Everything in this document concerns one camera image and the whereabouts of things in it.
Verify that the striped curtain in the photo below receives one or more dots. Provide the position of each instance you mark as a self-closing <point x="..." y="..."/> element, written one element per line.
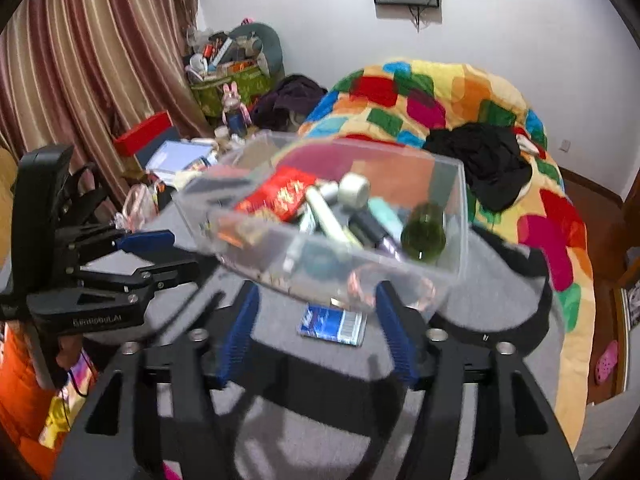
<point x="75" y="60"/>

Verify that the wall outlet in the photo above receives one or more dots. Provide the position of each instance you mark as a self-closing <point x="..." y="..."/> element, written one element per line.
<point x="565" y="145"/>

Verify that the pink clog shoe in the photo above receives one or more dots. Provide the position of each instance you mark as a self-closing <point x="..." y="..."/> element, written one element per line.
<point x="606" y="360"/>

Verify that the pink bunny bottle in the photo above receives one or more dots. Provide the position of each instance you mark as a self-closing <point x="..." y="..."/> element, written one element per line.
<point x="234" y="115"/>

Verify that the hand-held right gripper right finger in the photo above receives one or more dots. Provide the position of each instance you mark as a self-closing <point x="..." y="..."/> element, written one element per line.
<point x="395" y="340"/>

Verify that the blue white packet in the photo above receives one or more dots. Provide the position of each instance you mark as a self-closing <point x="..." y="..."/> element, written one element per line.
<point x="332" y="325"/>

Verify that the white cosmetic tube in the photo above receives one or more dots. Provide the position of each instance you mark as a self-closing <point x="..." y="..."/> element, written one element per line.
<point x="327" y="217"/>

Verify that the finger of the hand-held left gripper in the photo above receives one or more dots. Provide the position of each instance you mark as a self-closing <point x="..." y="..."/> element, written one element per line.
<point x="165" y="272"/>
<point x="145" y="242"/>

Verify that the red box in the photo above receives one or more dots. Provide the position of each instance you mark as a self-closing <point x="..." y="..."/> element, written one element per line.
<point x="145" y="135"/>

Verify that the black clothing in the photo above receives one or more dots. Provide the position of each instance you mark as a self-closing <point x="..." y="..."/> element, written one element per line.
<point x="480" y="160"/>

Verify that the blue white book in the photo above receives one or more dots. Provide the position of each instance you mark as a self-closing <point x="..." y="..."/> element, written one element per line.
<point x="175" y="157"/>

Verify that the red gold packet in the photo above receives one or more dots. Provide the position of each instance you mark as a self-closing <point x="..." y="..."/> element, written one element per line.
<point x="280" y="192"/>

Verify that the teal tube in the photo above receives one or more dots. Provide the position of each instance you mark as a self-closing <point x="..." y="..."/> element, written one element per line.
<point x="385" y="210"/>

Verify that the person's left hand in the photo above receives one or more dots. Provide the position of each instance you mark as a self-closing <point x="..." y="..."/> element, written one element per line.
<point x="70" y="349"/>

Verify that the dark purple clothing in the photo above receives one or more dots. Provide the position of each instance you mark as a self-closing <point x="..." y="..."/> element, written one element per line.
<point x="290" y="100"/>

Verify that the black cosmetic tube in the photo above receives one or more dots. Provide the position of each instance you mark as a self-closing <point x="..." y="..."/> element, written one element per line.
<point x="370" y="227"/>

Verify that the colourful patchwork blanket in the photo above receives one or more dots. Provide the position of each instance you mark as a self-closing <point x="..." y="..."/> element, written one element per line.
<point x="450" y="90"/>

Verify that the grey neck pillow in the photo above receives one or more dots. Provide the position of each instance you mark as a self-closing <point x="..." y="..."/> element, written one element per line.
<point x="272" y="47"/>

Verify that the wooden shelf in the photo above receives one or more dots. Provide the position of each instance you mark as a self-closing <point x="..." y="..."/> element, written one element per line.
<point x="625" y="310"/>

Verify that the green glass bottle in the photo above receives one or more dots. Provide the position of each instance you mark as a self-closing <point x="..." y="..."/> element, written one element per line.
<point x="422" y="240"/>

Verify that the green bag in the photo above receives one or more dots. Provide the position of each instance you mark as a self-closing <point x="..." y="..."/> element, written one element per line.
<point x="220" y="92"/>

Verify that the clear plastic box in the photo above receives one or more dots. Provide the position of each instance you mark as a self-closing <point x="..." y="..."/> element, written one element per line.
<point x="440" y="265"/>

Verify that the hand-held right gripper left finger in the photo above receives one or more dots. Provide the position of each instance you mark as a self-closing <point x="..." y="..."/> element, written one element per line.
<point x="240" y="335"/>

